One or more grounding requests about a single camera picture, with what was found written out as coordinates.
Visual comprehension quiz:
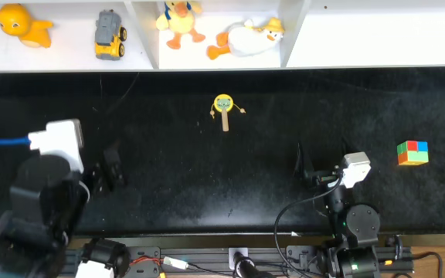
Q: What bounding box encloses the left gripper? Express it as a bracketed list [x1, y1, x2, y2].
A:
[86, 145, 127, 196]

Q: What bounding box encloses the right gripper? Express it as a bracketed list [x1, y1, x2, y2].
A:
[294, 137, 357, 188]

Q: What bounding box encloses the grey and yellow toy truck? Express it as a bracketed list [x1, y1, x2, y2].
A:
[93, 9, 127, 62]

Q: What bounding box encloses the yellow rubber duck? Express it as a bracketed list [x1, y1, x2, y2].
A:
[0, 2, 54, 49]

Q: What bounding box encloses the many-coloured puzzle cube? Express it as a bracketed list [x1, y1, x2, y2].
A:
[396, 140, 430, 167]

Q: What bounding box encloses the yellow wooden rattle drum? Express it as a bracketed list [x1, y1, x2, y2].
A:
[209, 93, 246, 133]

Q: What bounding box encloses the white shelf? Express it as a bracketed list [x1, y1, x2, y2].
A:
[0, 0, 445, 73]

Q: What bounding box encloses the white plush duck yellow hat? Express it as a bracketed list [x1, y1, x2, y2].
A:
[206, 16, 285, 61]

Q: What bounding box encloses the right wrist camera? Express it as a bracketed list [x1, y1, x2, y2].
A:
[327, 151, 372, 189]

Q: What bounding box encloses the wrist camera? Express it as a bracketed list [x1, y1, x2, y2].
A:
[327, 151, 372, 189]
[28, 118, 86, 175]

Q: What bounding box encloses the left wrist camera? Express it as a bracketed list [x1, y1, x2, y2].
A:
[28, 118, 86, 175]

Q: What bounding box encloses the black cable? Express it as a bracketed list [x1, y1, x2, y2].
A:
[273, 171, 344, 278]

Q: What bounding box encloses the blue cable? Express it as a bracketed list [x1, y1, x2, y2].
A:
[0, 136, 32, 163]

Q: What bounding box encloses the mounting rail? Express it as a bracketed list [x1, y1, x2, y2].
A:
[58, 234, 444, 278]

